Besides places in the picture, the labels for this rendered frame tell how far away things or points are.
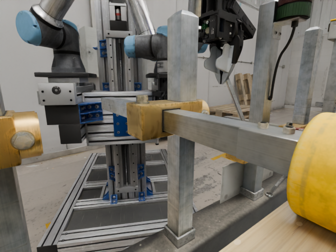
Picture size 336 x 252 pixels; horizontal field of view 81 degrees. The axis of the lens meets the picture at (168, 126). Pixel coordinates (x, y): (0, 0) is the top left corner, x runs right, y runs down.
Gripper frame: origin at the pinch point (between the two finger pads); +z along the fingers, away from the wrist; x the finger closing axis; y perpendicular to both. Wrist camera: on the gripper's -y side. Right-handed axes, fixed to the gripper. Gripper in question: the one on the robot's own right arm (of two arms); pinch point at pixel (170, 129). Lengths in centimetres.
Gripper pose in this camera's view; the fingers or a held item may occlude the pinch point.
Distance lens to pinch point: 72.9
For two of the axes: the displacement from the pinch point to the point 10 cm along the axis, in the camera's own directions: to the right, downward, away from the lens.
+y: -5.8, -1.8, 7.9
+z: 0.0, 9.7, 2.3
